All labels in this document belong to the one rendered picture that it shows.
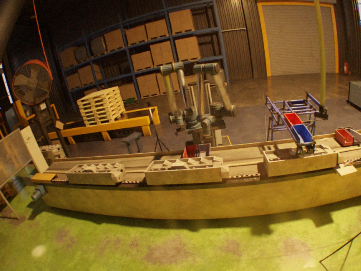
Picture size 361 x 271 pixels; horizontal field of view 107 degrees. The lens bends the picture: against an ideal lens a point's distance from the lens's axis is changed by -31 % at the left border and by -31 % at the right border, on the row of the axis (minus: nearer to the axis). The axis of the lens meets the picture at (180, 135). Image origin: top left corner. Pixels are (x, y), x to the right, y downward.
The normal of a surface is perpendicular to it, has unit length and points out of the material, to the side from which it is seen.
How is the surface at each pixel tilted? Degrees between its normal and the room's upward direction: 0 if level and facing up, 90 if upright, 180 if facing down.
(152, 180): 80
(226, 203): 90
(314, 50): 90
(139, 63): 90
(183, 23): 90
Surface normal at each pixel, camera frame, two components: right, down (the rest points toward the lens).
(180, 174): -0.19, 0.29
